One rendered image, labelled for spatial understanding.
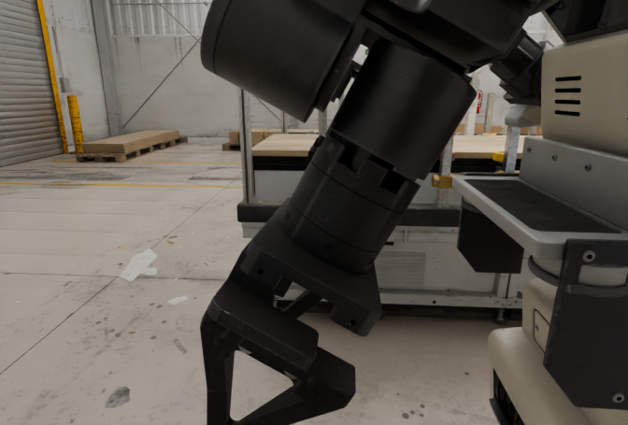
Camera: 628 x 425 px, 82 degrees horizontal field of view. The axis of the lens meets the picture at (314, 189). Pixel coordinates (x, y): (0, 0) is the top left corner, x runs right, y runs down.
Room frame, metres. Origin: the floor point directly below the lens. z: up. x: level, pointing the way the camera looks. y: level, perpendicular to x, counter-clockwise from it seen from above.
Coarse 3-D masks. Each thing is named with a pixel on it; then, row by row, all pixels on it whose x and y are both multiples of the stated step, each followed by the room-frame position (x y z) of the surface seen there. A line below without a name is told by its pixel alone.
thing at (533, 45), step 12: (528, 36) 0.58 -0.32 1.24; (516, 48) 0.57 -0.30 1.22; (528, 48) 0.57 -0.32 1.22; (540, 48) 0.57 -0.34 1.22; (504, 60) 0.58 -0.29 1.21; (516, 60) 0.57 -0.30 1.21; (528, 60) 0.57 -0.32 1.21; (540, 60) 0.56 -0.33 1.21; (492, 72) 0.60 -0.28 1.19; (504, 72) 0.59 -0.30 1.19; (516, 72) 0.58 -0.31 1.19; (528, 72) 0.56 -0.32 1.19; (504, 84) 0.60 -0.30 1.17; (516, 84) 0.58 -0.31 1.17; (528, 84) 0.57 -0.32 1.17; (504, 96) 0.66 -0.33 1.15; (516, 96) 0.60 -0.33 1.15; (528, 96) 0.57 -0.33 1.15
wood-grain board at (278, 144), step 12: (264, 144) 1.89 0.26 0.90; (276, 144) 1.89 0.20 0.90; (288, 144) 1.89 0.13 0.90; (300, 144) 1.89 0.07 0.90; (312, 144) 1.89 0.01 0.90; (456, 144) 1.89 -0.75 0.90; (468, 144) 1.89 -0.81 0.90; (480, 144) 1.89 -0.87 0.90; (492, 144) 1.89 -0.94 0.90; (504, 144) 1.89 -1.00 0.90; (456, 156) 1.63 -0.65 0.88; (468, 156) 1.63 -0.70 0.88; (480, 156) 1.62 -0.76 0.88; (492, 156) 1.62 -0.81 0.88
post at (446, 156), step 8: (448, 144) 1.43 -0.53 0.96; (448, 152) 1.43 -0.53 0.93; (440, 160) 1.46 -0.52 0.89; (448, 160) 1.43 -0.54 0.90; (440, 168) 1.45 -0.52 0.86; (448, 168) 1.43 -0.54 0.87; (448, 176) 1.43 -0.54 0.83; (440, 192) 1.43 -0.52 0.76; (448, 192) 1.43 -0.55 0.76; (440, 200) 1.43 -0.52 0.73
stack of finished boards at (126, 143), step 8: (120, 136) 7.31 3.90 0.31; (128, 136) 7.31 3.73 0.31; (136, 136) 7.31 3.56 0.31; (144, 136) 7.31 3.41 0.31; (152, 136) 7.39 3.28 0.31; (160, 136) 7.69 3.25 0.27; (168, 136) 8.09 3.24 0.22; (176, 136) 8.49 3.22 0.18; (88, 144) 6.30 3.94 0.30; (96, 144) 6.30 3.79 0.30; (104, 144) 6.29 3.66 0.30; (112, 144) 6.29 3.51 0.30; (120, 144) 6.28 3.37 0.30; (128, 144) 6.43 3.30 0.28; (136, 144) 6.72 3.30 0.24; (144, 144) 6.98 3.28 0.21; (152, 144) 7.33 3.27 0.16; (88, 152) 6.32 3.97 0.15; (96, 152) 6.32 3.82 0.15; (104, 152) 6.31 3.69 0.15; (112, 152) 6.30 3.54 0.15; (120, 152) 6.30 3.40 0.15
